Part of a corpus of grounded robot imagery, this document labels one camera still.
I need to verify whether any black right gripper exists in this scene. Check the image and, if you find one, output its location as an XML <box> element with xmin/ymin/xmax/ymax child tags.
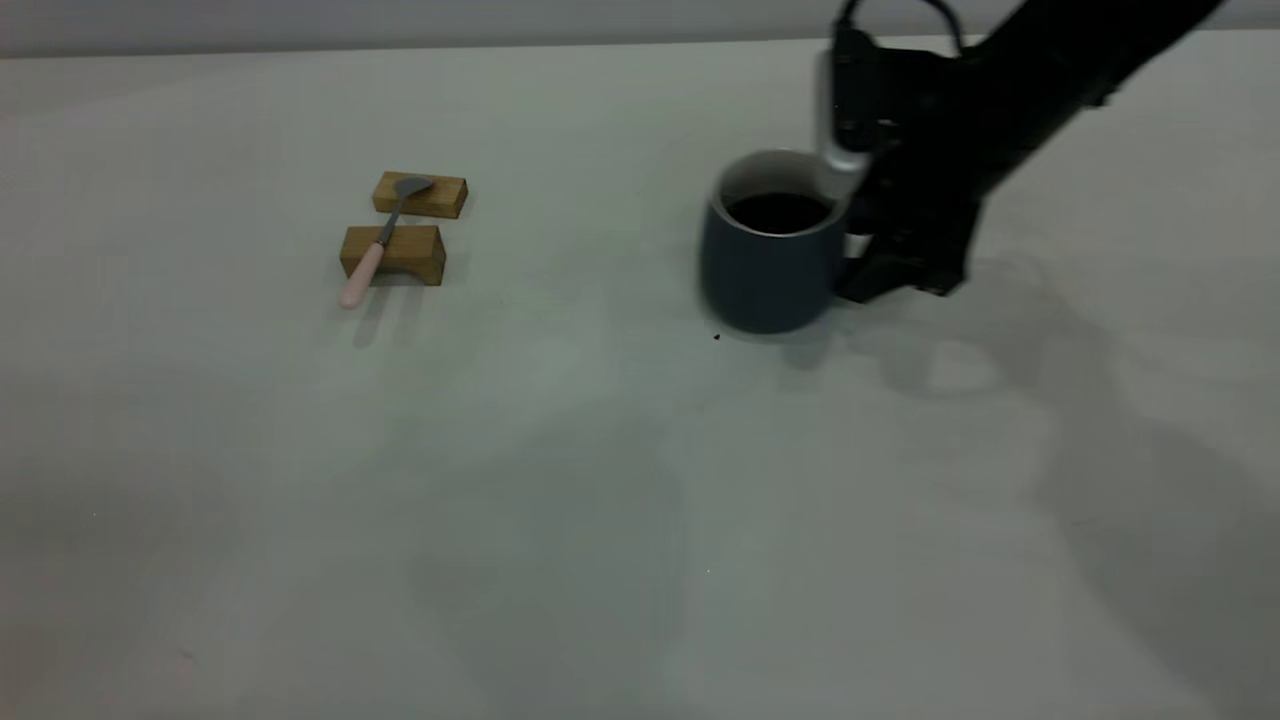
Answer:
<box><xmin>832</xmin><ymin>28</ymin><xmax>1013</xmax><ymax>302</ymax></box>

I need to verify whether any dark coffee liquid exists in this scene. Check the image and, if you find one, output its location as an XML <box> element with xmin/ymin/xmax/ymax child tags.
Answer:
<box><xmin>725</xmin><ymin>192</ymin><xmax>834</xmax><ymax>237</ymax></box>

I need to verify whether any dark grey ceramic mug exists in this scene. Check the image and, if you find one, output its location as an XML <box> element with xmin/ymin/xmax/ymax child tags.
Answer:
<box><xmin>698</xmin><ymin>150</ymin><xmax>853</xmax><ymax>335</ymax></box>

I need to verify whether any pink handled metal spoon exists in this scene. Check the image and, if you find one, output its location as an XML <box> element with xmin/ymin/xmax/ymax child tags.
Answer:
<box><xmin>339</xmin><ymin>176</ymin><xmax>436</xmax><ymax>311</ymax></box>

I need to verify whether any flat rectangular wooden block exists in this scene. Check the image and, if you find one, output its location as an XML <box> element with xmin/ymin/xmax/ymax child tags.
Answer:
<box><xmin>372</xmin><ymin>171</ymin><xmax>469</xmax><ymax>221</ymax></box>

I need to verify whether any arched wooden block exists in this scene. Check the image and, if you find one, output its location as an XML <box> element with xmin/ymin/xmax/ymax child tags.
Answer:
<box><xmin>339</xmin><ymin>225</ymin><xmax>447</xmax><ymax>289</ymax></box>

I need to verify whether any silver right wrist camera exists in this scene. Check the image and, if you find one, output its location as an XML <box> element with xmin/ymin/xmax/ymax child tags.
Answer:
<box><xmin>815</xmin><ymin>50</ymin><xmax>873</xmax><ymax>202</ymax></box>

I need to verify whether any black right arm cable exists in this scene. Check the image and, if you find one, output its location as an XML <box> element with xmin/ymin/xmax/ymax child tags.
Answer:
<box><xmin>833</xmin><ymin>0</ymin><xmax>967</xmax><ymax>53</ymax></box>

